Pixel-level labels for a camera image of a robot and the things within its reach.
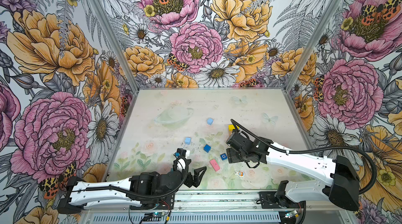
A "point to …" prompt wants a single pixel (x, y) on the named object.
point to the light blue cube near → (188, 140)
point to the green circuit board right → (289, 214)
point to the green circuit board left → (158, 214)
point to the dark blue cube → (207, 148)
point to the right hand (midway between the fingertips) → (236, 160)
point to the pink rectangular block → (214, 164)
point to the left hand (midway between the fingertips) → (197, 168)
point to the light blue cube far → (210, 121)
